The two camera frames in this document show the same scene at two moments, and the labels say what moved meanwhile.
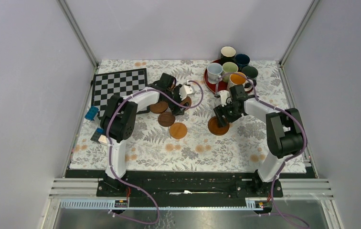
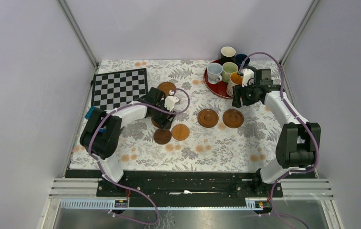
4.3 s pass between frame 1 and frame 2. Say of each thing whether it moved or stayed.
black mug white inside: stayed
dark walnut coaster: moved
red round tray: stayed
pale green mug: stayed
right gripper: moved
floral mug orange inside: stayed
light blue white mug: stayed
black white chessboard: stayed
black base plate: stayed
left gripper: moved
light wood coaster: stayed
